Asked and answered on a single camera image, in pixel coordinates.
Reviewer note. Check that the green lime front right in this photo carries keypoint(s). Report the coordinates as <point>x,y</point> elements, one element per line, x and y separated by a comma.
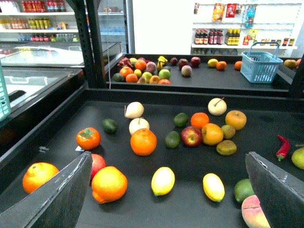
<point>242,190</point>

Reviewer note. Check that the dark green avocado left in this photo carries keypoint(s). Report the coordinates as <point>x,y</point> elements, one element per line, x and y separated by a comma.
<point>110,125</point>

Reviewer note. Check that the pile of assorted fruit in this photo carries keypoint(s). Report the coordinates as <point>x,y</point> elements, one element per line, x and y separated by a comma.
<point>143,71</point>

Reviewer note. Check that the light teal shopping basket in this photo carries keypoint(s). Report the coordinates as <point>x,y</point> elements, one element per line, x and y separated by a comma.
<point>4,97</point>

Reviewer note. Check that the yellow labelled bottles row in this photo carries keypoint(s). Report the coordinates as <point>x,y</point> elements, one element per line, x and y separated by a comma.
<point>232,37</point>

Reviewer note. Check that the large orange front centre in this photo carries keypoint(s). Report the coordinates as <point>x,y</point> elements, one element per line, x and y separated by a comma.
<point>108,185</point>

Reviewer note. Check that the red chili pepper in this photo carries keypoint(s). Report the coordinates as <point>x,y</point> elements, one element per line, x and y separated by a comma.
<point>284,149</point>

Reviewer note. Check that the white pear with stem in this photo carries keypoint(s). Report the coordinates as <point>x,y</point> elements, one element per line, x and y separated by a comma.
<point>217,106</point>

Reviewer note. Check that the green pear right edge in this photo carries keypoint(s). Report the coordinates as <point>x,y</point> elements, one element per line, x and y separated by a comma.
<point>298,157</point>

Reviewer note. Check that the orange front left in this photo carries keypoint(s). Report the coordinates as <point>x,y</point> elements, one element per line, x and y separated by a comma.
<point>38,174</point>

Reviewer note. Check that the black shelf post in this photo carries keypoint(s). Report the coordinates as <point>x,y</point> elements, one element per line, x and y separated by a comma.
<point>86,14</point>

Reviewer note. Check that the round orange centre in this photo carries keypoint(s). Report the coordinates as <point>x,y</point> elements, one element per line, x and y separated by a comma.
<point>143,142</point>

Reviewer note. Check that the yellow lemon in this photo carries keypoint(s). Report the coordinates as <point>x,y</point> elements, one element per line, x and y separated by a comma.
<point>213,187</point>
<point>162,181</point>

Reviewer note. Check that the green brown pear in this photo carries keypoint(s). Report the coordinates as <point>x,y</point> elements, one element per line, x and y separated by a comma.
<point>226,148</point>

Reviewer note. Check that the green lime lower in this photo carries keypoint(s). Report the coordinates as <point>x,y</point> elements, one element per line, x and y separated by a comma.
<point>172,139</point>

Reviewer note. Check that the red apple centre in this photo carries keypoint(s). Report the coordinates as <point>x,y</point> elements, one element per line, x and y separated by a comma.
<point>191,136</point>

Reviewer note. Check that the blue basket on shelf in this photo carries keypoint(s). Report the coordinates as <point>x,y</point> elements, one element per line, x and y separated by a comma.
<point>260,66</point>

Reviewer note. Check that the white pear lower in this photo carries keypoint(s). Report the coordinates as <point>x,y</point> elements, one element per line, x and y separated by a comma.
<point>138,123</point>

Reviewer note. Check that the glass top freezer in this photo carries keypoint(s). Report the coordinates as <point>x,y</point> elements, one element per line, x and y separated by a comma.
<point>31,70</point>

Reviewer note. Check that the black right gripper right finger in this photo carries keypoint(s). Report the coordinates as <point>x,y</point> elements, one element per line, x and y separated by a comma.
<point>281,194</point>

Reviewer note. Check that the dark sauce bottles row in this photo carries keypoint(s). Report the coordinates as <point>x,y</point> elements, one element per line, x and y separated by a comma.
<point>208,37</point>

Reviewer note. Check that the orange persimmon green calyx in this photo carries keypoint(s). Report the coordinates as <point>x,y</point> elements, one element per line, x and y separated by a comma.
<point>88,138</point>

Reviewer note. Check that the pink yellow peach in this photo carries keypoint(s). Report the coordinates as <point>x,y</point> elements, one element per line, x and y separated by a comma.
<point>253,214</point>

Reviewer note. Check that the black fruit shelf tray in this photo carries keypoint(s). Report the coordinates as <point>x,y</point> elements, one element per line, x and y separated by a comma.
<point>186,205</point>

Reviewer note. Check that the small orange tangerine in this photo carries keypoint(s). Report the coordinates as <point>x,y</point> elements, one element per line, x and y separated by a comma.
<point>199,120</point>

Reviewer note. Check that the green lime upper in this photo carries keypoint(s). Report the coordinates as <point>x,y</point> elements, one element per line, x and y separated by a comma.
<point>180,120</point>

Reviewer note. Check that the green lime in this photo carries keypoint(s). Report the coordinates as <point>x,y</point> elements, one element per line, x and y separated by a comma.
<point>242,190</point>
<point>180,120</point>
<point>172,139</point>

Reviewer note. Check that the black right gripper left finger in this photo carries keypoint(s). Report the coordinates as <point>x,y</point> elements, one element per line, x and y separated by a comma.
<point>57,203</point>

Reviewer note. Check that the red apple behind finger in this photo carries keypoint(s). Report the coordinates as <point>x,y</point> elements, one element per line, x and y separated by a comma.
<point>97,164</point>

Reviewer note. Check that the white pear upper left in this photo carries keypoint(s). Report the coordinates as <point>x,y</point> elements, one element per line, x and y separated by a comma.
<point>133,110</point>

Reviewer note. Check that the small green brown kiwi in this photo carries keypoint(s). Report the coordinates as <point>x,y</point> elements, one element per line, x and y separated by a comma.
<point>228,131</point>

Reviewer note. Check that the yellow orange pear back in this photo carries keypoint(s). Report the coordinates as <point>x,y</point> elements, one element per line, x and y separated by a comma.
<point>236,118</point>

